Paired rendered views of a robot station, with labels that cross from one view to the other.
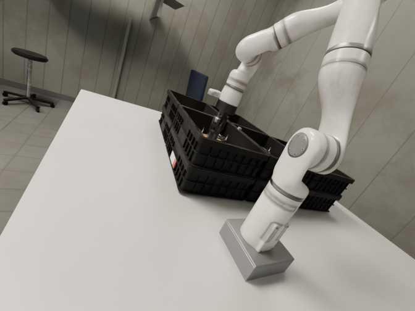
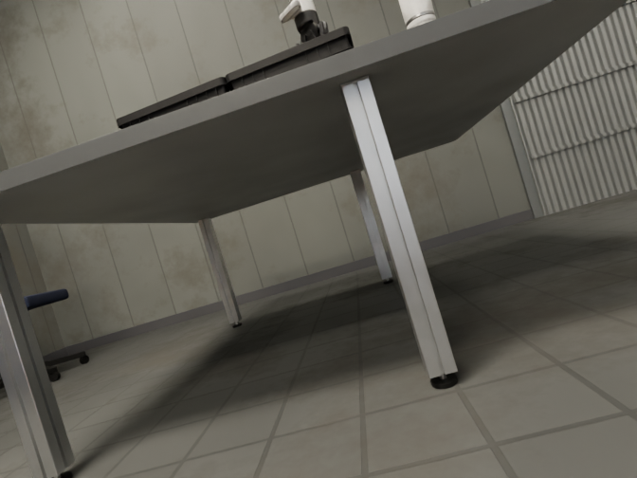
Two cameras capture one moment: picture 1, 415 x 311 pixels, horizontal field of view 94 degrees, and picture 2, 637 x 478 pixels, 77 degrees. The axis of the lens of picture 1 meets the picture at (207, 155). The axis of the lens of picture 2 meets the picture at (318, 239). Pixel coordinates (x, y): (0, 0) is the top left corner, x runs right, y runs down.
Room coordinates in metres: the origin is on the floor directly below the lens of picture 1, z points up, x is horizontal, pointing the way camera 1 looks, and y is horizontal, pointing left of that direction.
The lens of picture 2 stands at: (0.04, 1.10, 0.38)
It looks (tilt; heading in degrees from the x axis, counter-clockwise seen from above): 1 degrees down; 309
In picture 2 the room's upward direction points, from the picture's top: 17 degrees counter-clockwise
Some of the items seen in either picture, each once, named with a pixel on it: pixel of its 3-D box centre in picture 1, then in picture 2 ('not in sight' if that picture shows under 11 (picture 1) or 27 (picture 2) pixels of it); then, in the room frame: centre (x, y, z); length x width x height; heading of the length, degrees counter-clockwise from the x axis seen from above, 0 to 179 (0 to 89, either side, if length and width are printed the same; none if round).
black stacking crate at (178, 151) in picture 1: (204, 160); not in sight; (0.82, 0.00, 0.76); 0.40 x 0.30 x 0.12; 28
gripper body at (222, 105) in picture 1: (223, 113); (309, 29); (0.72, 0.01, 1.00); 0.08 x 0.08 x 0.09
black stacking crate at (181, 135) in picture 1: (213, 140); (300, 86); (0.82, 0.00, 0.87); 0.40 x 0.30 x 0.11; 28
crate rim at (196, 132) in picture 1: (218, 129); (296, 71); (0.82, 0.00, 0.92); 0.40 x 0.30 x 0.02; 28
